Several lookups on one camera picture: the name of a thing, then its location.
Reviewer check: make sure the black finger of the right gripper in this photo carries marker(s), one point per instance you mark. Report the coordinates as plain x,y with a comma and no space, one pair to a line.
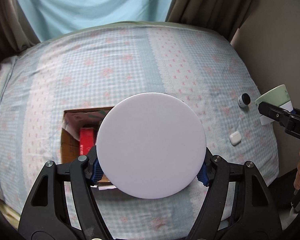
289,120

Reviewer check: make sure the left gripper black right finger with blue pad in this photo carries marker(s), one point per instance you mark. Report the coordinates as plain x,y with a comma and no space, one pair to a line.
253,214

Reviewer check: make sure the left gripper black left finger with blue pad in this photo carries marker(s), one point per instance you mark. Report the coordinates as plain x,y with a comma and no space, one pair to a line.
45,213

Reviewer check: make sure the pale green jar white lid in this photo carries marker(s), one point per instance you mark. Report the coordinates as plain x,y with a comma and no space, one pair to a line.
277,96

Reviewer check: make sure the small jar black cap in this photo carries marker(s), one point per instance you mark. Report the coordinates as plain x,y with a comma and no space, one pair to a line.
243,100

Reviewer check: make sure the white earbuds case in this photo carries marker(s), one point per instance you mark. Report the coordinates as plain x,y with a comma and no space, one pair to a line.
235,138

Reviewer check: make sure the red Marubi carton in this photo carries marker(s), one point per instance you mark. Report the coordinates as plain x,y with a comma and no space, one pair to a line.
87,139

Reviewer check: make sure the green striped jar white lid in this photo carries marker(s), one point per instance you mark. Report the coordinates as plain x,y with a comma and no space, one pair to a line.
151,145

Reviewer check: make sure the open cardboard box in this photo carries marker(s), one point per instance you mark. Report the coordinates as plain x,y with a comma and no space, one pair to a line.
73,121

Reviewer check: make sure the brown curtain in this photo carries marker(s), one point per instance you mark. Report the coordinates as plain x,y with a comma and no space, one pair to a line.
221,16

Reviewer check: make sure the checkered floral bed sheet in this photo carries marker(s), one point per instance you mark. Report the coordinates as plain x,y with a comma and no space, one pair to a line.
99,68

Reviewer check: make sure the light blue curtain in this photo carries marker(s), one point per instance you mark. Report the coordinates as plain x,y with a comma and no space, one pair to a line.
53,18

